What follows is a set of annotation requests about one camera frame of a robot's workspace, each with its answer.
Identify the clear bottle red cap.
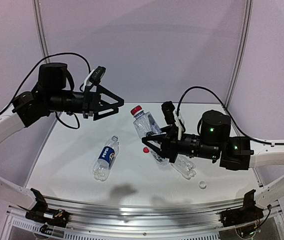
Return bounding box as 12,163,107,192
171,155,196,180

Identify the crushed bottle red cap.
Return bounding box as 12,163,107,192
130,105,170,166

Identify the white bottle cap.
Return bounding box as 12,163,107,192
199,180,207,189

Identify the Pepsi label plastic bottle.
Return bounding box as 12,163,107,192
92,135,119,182

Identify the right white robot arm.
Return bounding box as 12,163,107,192
142,126,284,215

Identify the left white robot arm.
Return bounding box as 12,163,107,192
0,85,124,214

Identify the front aluminium rail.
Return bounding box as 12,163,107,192
5,196,282,240

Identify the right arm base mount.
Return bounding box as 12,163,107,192
220,189,264,228

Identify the left aluminium frame post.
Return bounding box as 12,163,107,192
32,0,64,111

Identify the aluminium frame post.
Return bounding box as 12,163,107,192
225,0,253,109
32,0,64,111

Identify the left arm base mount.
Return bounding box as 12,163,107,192
25,188,70,235

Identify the right aluminium frame post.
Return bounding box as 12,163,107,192
225,0,253,109

